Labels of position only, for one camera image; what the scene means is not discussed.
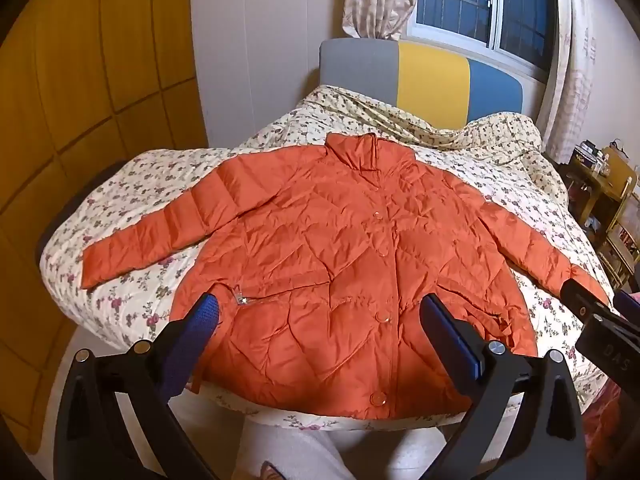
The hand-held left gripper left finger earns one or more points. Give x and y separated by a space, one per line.
202 317

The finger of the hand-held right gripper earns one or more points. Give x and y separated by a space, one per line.
582 302

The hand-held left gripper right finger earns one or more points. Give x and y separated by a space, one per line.
457 342

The orange puffer jacket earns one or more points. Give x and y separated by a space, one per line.
330 255

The red cloth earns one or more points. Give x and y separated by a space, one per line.
610 435

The yellow wooden side table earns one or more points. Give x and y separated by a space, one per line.
612 195

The dark box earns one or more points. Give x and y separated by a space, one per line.
586 155

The floral quilted blanket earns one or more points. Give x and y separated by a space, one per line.
150 175

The person's white trousers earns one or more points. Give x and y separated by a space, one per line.
300 450

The person's foot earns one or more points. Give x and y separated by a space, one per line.
274 472

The yellow wooden wardrobe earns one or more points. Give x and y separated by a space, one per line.
90 110

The grey yellow blue headboard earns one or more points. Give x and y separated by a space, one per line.
430 75

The barred window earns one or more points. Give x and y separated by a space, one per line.
475 0

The dark grey bed frame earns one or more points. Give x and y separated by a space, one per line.
70 205

